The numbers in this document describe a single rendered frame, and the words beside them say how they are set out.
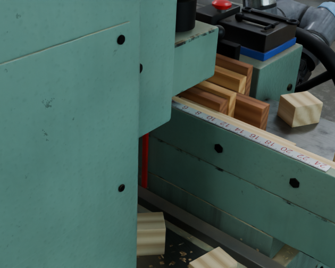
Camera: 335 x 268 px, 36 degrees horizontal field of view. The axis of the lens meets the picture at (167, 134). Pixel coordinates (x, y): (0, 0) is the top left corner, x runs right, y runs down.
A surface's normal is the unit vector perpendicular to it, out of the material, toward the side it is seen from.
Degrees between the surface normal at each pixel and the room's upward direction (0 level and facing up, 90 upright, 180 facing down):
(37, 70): 90
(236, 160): 90
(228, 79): 90
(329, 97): 0
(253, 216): 90
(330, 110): 0
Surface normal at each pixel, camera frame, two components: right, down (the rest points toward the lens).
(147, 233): 0.12, 0.52
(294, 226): -0.64, 0.37
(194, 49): 0.77, 0.36
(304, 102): 0.04, -0.86
